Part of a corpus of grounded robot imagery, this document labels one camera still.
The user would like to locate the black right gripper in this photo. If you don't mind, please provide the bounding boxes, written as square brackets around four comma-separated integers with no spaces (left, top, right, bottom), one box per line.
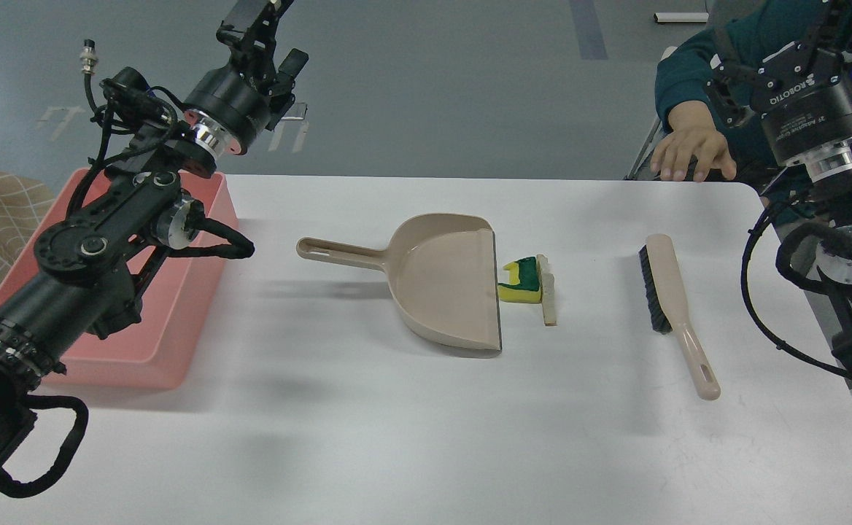
[704,1,852,166]

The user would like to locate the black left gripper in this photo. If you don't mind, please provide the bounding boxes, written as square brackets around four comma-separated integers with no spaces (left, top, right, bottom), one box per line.
[184,1,309,155]

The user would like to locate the beige hand brush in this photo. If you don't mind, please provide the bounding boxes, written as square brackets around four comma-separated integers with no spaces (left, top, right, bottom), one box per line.
[638,233,721,401]

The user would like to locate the beige plastic dustpan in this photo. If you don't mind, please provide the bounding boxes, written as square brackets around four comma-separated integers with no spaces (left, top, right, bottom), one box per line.
[296,213,503,357]

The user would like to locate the white bread slice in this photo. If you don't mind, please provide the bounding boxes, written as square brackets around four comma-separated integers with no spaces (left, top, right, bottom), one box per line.
[536,254,557,327]

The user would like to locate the yellow green sponge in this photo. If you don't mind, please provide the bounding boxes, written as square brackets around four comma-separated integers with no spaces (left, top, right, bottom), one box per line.
[497,256,543,303]

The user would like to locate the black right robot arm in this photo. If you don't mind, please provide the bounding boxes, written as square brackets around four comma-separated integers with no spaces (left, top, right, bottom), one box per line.
[704,1,852,381]

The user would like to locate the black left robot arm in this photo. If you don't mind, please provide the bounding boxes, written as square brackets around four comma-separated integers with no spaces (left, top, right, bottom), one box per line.
[0,1,309,499]

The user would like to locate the pink plastic bin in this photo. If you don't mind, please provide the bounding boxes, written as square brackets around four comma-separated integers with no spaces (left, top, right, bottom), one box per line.
[0,168,239,389]

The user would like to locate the person's hand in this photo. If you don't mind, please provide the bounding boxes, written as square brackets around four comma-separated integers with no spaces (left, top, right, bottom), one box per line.
[649,101,738,182]

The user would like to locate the person in dark clothes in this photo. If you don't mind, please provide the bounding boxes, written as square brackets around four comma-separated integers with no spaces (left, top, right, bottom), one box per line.
[654,0,852,183]

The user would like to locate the white stand base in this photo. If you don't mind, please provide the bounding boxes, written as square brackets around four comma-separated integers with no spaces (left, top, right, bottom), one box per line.
[653,11,709,26]

